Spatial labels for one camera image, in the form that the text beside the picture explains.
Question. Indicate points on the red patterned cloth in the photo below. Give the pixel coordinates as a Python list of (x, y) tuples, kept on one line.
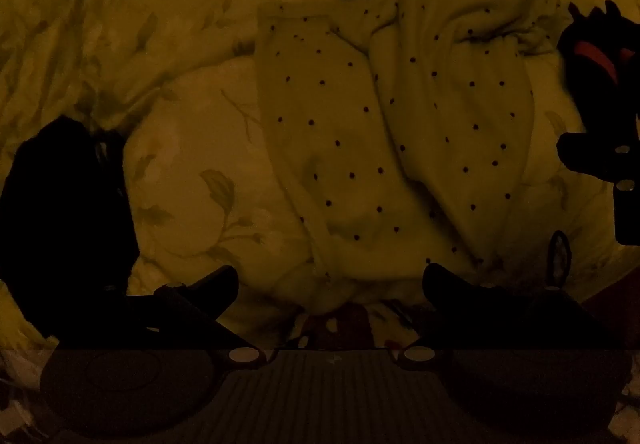
[(342, 324)]

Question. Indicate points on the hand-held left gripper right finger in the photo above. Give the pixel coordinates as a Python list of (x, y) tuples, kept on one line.
[(442, 285)]

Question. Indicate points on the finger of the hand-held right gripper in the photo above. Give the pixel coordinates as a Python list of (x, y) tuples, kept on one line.
[(595, 155)]

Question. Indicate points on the dark cloth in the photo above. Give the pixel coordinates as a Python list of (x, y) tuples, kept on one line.
[(70, 224)]

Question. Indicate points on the floral bed sheet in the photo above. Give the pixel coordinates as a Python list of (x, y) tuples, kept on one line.
[(165, 74)]

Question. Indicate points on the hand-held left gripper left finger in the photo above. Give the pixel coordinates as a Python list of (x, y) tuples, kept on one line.
[(220, 285)]

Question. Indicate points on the light polka dot garment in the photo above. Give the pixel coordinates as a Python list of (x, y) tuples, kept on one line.
[(425, 124)]

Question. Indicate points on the dark object with red band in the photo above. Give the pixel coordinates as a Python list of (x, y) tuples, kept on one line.
[(592, 57)]

